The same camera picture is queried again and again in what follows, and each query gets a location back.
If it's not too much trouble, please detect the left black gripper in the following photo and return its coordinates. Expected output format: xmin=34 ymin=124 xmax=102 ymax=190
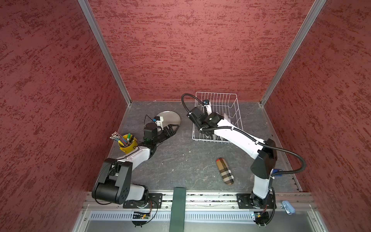
xmin=154 ymin=124 xmax=179 ymax=144

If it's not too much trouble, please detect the plain grey ceramic plate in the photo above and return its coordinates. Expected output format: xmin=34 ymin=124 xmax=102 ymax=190
xmin=156 ymin=111 xmax=181 ymax=128

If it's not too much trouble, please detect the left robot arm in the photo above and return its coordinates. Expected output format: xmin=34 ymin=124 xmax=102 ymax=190
xmin=92 ymin=122 xmax=179 ymax=205

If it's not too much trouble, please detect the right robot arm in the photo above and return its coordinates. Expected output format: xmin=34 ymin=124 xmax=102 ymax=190
xmin=187 ymin=107 xmax=277 ymax=208

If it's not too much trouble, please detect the yellow pen cup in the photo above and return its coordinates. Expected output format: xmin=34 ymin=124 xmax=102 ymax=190
xmin=118 ymin=133 xmax=138 ymax=154

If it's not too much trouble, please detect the bundle of coloured pens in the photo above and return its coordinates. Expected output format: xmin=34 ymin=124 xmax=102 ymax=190
xmin=110 ymin=131 xmax=134 ymax=148

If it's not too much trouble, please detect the plaid beige glasses case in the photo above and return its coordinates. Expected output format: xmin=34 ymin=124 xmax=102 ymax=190
xmin=216 ymin=158 xmax=234 ymax=185

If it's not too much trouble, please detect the blue black stapler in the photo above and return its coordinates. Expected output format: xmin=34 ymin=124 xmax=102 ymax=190
xmin=272 ymin=169 xmax=283 ymax=177

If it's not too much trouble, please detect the light blue small object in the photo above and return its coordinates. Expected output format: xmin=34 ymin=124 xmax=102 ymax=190
xmin=282 ymin=200 xmax=296 ymax=215

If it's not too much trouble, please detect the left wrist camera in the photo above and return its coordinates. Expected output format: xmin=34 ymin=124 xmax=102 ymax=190
xmin=153 ymin=116 xmax=163 ymax=130

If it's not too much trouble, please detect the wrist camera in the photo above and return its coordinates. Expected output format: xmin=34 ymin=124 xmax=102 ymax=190
xmin=203 ymin=100 xmax=212 ymax=115
xmin=153 ymin=116 xmax=163 ymax=130

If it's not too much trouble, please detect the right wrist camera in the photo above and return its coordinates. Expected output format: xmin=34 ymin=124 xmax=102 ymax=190
xmin=203 ymin=100 xmax=212 ymax=115

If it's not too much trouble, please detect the white wire dish rack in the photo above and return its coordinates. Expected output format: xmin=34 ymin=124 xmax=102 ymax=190
xmin=192 ymin=91 xmax=243 ymax=144

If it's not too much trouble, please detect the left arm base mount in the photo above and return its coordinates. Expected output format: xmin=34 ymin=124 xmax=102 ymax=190
xmin=123 ymin=193 xmax=163 ymax=209

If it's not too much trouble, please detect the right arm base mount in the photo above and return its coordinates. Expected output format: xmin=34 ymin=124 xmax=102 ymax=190
xmin=236 ymin=193 xmax=276 ymax=210

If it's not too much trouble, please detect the green strap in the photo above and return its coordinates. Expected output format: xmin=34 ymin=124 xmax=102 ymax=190
xmin=168 ymin=187 xmax=186 ymax=232

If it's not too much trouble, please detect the black corrugated cable conduit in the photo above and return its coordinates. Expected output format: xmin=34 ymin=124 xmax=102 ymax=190
xmin=181 ymin=93 xmax=307 ymax=175

